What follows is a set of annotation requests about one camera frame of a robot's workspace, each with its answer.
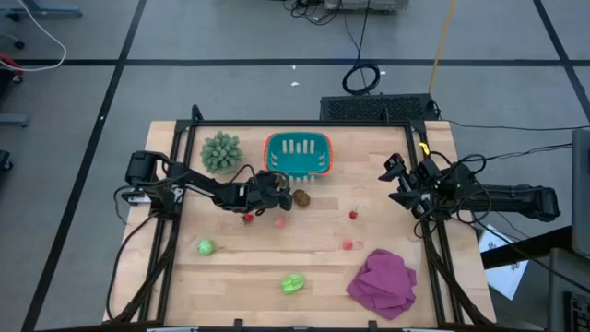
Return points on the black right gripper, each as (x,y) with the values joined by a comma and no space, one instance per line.
(424,186)

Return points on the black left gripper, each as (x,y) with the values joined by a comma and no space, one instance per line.
(263,193)

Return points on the brown kiwi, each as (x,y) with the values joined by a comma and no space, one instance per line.
(302,198)

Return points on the pink peach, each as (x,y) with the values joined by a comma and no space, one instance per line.
(279,223)

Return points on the red strawberry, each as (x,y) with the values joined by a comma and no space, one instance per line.
(248,217)
(353,215)

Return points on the red peach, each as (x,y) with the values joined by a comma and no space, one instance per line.
(347,244)

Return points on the green bell pepper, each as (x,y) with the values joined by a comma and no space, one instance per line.
(293,283)

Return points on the green round lettuce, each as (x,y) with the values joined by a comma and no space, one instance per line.
(206,247)

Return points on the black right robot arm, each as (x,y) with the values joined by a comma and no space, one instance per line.
(516,200)

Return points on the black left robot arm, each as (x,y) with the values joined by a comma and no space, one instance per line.
(203,184)

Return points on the teal basket with orange rim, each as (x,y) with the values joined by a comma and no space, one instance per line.
(299,161)

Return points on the potted green succulent plant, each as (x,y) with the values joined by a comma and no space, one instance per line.
(221,152)

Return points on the black computer tower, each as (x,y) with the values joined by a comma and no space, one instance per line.
(373,108)

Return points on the purple cloth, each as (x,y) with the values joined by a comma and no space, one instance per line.
(382,283)

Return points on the white paper sheet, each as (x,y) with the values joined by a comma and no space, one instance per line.
(504,276)

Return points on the black desk beam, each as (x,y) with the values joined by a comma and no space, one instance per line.
(530,251)

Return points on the grey equipment box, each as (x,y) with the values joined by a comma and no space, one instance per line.
(364,4)

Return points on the grey desk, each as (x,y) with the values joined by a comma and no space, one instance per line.
(560,276)

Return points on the black keyboard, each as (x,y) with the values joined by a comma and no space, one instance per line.
(578,313)

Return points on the grey metal bar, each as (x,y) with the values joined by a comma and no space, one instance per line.
(14,121)

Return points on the black caster wheel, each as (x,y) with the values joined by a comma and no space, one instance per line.
(4,160)
(19,44)

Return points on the grey furniture base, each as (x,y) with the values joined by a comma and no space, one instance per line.
(50,12)

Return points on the red object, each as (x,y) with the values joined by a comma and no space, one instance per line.
(11,60)

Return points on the black metal table frame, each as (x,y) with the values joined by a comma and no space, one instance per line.
(299,123)

